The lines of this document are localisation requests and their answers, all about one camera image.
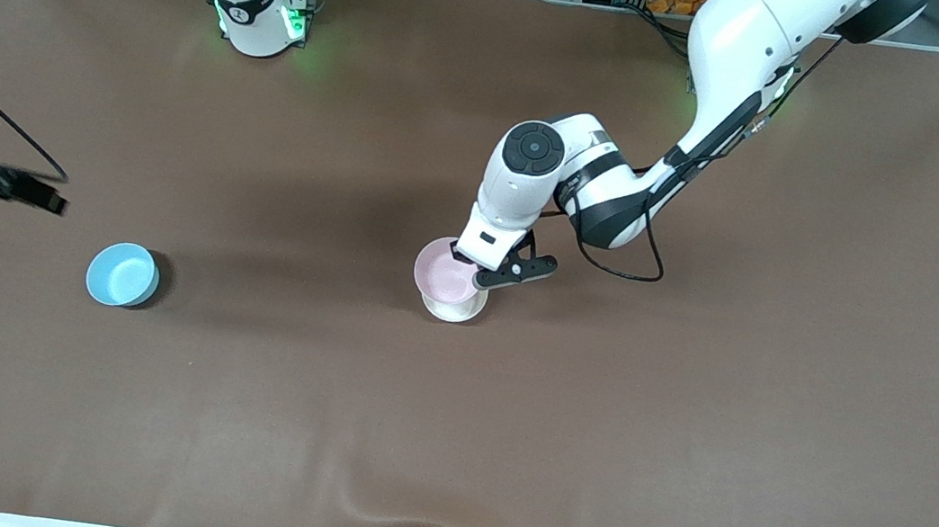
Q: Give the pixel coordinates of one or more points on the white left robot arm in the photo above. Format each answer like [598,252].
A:
[734,44]

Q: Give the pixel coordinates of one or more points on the green lit base box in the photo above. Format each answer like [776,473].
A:
[298,19]

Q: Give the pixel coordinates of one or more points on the blue bowl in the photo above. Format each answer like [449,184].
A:
[121,275]

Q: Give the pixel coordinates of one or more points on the brown table mat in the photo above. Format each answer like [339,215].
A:
[447,433]

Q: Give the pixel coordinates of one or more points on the pink bowl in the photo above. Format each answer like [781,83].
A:
[443,271]

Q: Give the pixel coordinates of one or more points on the white bowl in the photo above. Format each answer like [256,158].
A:
[454,310]

